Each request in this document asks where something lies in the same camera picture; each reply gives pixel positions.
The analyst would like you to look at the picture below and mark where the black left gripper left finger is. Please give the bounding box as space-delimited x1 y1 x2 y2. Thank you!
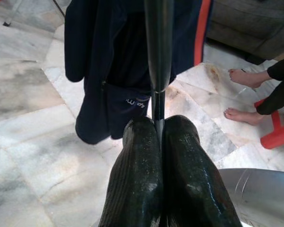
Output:
97 117 164 227

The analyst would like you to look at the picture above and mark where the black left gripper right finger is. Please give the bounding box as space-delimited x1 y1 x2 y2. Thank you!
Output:
162 115 242 227

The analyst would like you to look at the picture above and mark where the navy garment orange stripe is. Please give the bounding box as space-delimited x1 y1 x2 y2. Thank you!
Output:
64 0 215 145

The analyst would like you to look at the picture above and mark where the dark grey plastic hanger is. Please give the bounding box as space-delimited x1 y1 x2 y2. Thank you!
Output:
143 0 176 142

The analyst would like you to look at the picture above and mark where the person's bare foot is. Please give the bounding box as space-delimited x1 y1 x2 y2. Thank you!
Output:
223 107 267 126
227 68 272 90

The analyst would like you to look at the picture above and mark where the red plastic stool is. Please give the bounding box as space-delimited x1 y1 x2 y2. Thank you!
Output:
254 99 284 150

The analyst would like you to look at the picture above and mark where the silver metal clothes rack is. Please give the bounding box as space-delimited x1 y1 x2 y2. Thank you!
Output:
2 0 67 27

